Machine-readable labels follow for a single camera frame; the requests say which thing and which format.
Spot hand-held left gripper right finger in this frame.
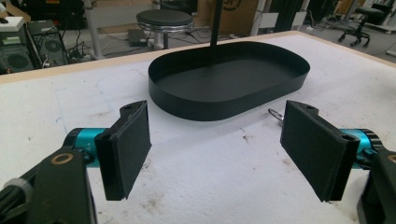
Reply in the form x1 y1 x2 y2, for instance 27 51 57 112
279 100 384 203

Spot small metal clasp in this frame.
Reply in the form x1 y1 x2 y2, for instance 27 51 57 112
267 107 285 124

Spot grey computer tower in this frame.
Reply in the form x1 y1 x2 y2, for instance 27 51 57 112
0 17 35 75

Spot black oval tray with post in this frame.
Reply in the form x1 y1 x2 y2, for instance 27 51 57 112
148 0 311 122

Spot black floor cables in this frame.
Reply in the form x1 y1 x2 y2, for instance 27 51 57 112
64 26 132 63

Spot black office chair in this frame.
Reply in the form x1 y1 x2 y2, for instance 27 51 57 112
337 7 386 49

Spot flat black box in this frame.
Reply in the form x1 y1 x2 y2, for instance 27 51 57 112
127 28 149 48

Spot round black stool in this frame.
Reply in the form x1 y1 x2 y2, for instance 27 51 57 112
135 8 195 49

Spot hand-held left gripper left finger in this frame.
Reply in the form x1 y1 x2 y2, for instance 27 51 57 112
64 100 152 202

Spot white table cover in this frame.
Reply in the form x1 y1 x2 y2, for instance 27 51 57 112
0 33 396 224

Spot black computer tower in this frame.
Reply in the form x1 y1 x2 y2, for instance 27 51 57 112
27 20 69 68

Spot white table leg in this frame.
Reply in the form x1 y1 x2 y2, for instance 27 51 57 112
82 0 106 61

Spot cardboard box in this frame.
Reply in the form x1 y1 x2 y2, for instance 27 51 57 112
196 0 260 37

